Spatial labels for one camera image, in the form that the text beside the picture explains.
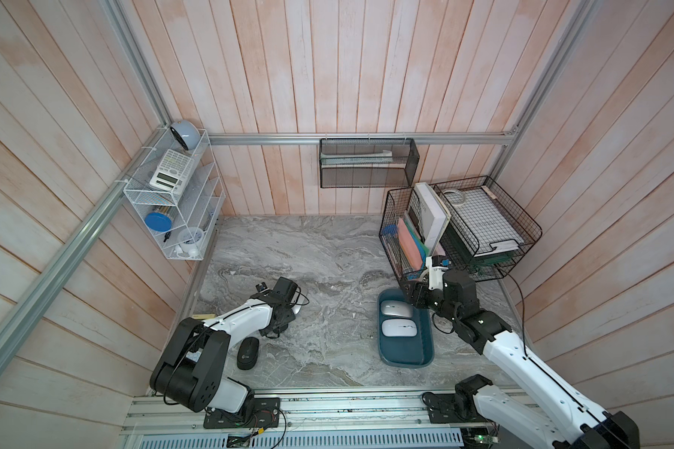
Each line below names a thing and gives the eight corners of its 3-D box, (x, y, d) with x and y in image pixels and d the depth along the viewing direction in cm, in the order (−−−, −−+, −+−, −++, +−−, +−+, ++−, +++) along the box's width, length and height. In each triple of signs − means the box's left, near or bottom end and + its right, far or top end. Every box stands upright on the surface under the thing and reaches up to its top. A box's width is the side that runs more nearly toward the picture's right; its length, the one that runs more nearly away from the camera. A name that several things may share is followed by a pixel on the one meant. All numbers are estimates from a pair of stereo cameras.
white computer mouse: (382, 337, 88) (383, 334, 87) (380, 321, 92) (381, 318, 90) (417, 337, 88) (419, 334, 87) (414, 321, 92) (415, 318, 90)
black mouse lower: (236, 369, 83) (234, 367, 81) (242, 340, 88) (240, 337, 86) (255, 369, 83) (253, 367, 81) (260, 340, 88) (259, 337, 86)
